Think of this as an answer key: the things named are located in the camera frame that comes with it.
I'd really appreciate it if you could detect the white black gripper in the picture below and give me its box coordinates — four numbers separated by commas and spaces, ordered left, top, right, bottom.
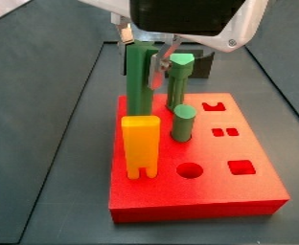
79, 0, 269, 90

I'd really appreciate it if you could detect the green star-profile bar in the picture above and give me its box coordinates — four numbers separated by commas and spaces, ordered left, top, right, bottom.
127, 40, 158, 116

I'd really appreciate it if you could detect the black curved fixture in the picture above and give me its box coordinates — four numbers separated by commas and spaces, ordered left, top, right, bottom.
176, 49, 216, 78

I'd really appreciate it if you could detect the green pentagon-head peg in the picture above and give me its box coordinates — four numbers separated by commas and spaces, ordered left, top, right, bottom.
166, 54, 196, 110

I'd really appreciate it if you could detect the green cylinder peg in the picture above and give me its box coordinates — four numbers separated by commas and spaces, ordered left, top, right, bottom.
172, 104, 197, 143

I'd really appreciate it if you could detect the yellow rounded peg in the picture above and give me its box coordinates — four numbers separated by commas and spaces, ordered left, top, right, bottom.
122, 116, 162, 179

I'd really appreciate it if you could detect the red shape-sorter block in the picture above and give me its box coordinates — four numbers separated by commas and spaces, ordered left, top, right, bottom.
109, 93, 291, 223

